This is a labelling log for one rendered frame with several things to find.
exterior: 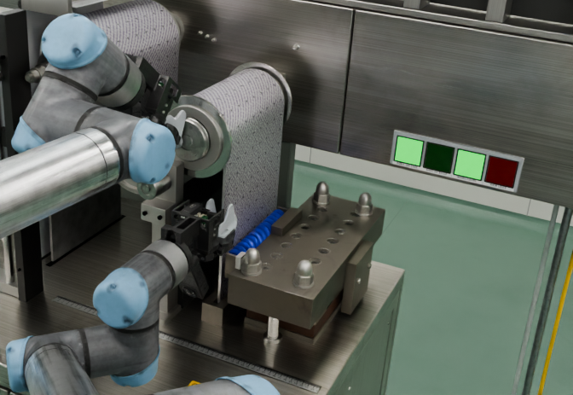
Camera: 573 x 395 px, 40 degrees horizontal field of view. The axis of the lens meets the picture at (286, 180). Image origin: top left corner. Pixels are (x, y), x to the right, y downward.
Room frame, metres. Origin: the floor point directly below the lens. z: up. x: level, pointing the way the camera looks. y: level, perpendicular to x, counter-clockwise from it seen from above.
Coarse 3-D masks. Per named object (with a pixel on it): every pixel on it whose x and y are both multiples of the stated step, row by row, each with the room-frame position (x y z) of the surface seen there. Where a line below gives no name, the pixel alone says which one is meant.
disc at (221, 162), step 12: (180, 96) 1.26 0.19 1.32; (192, 96) 1.25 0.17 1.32; (204, 108) 1.24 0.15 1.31; (216, 108) 1.24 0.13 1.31; (216, 120) 1.23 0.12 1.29; (228, 132) 1.23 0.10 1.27; (228, 144) 1.22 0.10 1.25; (204, 156) 1.24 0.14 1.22; (228, 156) 1.22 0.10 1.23; (216, 168) 1.23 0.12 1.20
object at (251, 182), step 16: (272, 144) 1.41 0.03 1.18; (240, 160) 1.29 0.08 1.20; (256, 160) 1.35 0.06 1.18; (272, 160) 1.42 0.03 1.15; (224, 176) 1.23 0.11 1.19; (240, 176) 1.29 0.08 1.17; (256, 176) 1.35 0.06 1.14; (272, 176) 1.42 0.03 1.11; (224, 192) 1.23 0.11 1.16; (240, 192) 1.29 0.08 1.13; (256, 192) 1.35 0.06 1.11; (272, 192) 1.43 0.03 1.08; (224, 208) 1.24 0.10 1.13; (240, 208) 1.30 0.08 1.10; (256, 208) 1.36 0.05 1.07; (272, 208) 1.43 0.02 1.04; (240, 224) 1.30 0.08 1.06; (256, 224) 1.36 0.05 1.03; (240, 240) 1.30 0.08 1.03; (224, 256) 1.24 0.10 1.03
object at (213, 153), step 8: (176, 112) 1.26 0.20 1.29; (192, 112) 1.24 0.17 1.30; (200, 112) 1.24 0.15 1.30; (200, 120) 1.24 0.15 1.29; (208, 120) 1.23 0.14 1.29; (208, 128) 1.23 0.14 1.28; (216, 128) 1.23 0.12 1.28; (216, 136) 1.23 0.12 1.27; (216, 144) 1.23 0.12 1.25; (208, 152) 1.23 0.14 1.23; (216, 152) 1.23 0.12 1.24; (184, 160) 1.25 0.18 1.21; (200, 160) 1.24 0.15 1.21; (208, 160) 1.23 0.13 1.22; (216, 160) 1.23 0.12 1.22; (192, 168) 1.24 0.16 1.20; (200, 168) 1.24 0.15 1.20
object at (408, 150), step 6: (402, 138) 1.44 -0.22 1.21; (402, 144) 1.44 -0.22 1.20; (408, 144) 1.43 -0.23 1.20; (414, 144) 1.43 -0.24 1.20; (420, 144) 1.43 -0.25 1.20; (396, 150) 1.44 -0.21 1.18; (402, 150) 1.44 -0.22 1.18; (408, 150) 1.43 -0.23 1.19; (414, 150) 1.43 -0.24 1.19; (420, 150) 1.43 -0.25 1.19; (396, 156) 1.44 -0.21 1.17; (402, 156) 1.44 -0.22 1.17; (408, 156) 1.43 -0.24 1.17; (414, 156) 1.43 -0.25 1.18; (408, 162) 1.43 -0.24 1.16; (414, 162) 1.43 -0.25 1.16
